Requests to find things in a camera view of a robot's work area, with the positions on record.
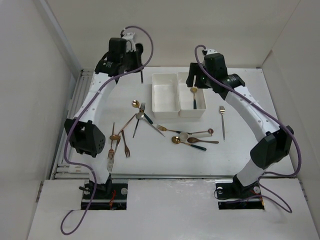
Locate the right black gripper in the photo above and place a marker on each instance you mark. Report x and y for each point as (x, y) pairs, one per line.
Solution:
(196, 70)

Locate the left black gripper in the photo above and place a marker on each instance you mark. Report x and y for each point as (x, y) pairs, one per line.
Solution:
(135, 55)

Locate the black spoon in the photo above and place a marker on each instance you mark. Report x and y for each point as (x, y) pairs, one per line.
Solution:
(141, 76)

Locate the slim silver fork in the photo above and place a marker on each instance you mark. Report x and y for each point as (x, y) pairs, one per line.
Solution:
(222, 111)

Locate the copper round spoon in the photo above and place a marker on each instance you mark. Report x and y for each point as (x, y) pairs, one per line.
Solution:
(117, 136)

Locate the copper long fork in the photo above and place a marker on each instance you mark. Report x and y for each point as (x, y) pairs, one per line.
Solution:
(111, 150)

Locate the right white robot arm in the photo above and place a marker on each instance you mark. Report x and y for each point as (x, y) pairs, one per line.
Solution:
(273, 142)

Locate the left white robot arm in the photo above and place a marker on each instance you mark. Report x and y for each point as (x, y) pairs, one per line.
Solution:
(85, 136)

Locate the gold spoon near bins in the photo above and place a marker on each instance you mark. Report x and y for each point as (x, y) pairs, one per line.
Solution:
(135, 104)

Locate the right white plastic bin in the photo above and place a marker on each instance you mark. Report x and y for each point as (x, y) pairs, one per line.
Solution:
(185, 97)

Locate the white plastic bin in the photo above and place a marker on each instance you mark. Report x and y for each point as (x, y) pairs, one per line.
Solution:
(185, 97)
(165, 97)

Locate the silver spoon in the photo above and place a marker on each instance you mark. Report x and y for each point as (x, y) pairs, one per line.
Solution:
(140, 116)

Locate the left white plastic bin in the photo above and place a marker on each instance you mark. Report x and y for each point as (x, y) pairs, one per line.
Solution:
(165, 97)

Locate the small copper spoon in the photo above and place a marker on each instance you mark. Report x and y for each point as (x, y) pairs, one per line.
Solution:
(210, 131)

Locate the white measuring scoop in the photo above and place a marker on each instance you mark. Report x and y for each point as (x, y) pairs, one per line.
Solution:
(184, 136)

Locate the brown copper spoon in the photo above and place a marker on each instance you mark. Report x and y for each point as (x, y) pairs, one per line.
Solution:
(197, 140)

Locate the copper small fork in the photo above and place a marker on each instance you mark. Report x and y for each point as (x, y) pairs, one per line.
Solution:
(126, 148)

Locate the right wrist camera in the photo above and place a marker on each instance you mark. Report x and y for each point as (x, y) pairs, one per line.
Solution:
(206, 52)

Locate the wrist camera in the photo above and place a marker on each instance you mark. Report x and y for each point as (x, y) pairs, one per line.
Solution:
(206, 52)
(130, 39)

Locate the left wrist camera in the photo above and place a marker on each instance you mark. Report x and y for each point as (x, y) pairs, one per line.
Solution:
(130, 39)

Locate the gold fork black handle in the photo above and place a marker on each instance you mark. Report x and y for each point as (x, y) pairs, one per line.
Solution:
(164, 129)

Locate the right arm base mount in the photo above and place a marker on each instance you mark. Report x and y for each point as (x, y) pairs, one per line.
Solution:
(231, 195)

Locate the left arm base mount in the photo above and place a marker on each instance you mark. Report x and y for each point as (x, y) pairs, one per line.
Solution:
(113, 199)

